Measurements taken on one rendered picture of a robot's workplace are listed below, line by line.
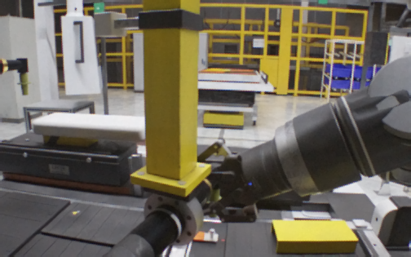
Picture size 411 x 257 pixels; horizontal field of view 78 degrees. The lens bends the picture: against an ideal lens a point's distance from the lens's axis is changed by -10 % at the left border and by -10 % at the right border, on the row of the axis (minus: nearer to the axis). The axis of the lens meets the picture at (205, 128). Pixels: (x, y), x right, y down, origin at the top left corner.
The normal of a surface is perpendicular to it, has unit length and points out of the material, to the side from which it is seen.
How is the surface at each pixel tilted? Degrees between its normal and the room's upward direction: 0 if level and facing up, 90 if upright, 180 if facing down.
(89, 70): 90
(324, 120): 50
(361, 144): 87
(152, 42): 90
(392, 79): 56
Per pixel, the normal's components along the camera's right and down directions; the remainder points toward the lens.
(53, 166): -0.13, 0.25
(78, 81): 0.30, 0.25
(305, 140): -0.58, -0.35
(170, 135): -0.39, 0.23
